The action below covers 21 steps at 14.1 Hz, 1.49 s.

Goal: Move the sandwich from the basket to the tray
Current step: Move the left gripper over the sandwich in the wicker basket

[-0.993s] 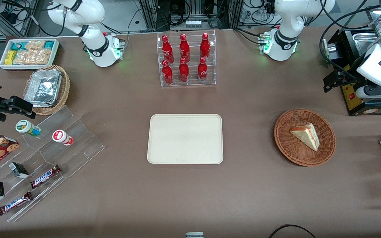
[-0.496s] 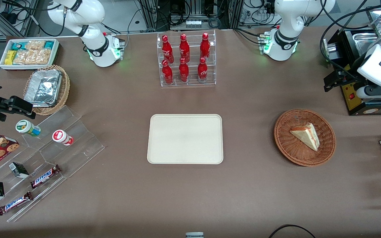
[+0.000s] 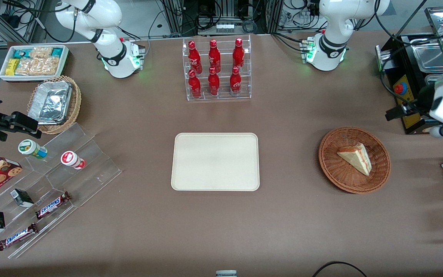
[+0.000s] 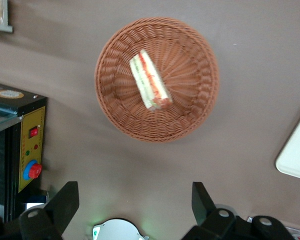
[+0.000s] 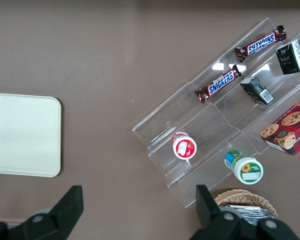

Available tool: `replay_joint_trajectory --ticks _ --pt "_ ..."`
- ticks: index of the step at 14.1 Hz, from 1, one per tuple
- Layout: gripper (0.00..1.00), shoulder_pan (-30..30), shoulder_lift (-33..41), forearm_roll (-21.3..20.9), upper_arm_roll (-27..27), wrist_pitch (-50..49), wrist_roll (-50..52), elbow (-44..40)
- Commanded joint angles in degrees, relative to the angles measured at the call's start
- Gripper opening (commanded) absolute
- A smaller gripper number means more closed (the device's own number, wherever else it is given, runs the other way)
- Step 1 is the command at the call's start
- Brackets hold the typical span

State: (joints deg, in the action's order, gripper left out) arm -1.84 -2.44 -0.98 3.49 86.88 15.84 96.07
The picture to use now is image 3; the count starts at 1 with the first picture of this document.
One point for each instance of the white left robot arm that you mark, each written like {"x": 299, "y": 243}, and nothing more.
{"x": 337, "y": 23}

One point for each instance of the red cola bottle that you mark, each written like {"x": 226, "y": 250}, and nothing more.
{"x": 214, "y": 57}
{"x": 194, "y": 86}
{"x": 235, "y": 82}
{"x": 238, "y": 55}
{"x": 214, "y": 84}
{"x": 194, "y": 57}

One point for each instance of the clear cracker pack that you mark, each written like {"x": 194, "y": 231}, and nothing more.
{"x": 48, "y": 66}
{"x": 27, "y": 67}
{"x": 41, "y": 53}

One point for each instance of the aluminium frame rack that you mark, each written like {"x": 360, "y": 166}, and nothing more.
{"x": 175, "y": 15}

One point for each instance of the light wicker basket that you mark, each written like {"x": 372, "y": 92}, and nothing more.
{"x": 74, "y": 104}

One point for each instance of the clear acrylic bottle rack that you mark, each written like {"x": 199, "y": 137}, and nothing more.
{"x": 223, "y": 96}

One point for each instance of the grey white small device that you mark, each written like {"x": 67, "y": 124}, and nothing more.
{"x": 226, "y": 274}

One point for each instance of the triangular sandwich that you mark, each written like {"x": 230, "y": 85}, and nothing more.
{"x": 356, "y": 157}

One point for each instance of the brown wicker basket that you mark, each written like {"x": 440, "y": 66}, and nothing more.
{"x": 340, "y": 173}

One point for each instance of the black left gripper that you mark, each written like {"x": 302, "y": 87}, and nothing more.
{"x": 421, "y": 100}

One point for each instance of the clear acrylic step display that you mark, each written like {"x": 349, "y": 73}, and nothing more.
{"x": 90, "y": 169}

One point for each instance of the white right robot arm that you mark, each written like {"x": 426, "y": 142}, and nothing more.
{"x": 110, "y": 15}

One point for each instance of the yellow snack pack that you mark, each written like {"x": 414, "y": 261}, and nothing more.
{"x": 12, "y": 67}

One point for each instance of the aluminium foil container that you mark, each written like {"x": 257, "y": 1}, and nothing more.
{"x": 50, "y": 102}

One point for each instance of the white power strip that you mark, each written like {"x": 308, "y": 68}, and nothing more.
{"x": 225, "y": 27}

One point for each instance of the teal snack pack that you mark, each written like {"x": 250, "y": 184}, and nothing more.
{"x": 22, "y": 53}
{"x": 57, "y": 52}

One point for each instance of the black food warmer cabinet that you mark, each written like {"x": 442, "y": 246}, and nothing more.
{"x": 409, "y": 125}

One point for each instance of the beige plastic tray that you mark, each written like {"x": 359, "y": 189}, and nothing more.
{"x": 215, "y": 161}

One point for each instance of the white rectangular snack tray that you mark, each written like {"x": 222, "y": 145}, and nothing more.
{"x": 64, "y": 63}

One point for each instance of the green lidded yogurt cup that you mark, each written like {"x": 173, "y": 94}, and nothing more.
{"x": 31, "y": 149}

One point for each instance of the red round knob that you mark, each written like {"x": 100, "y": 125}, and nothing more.
{"x": 400, "y": 88}

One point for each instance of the red lidded yogurt cup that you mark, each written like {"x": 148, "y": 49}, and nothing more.
{"x": 71, "y": 159}

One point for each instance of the snickers chocolate bar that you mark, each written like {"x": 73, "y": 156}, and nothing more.
{"x": 17, "y": 236}
{"x": 52, "y": 206}

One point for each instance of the steel warmer pan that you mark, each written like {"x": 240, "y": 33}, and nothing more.
{"x": 435, "y": 80}
{"x": 433, "y": 57}

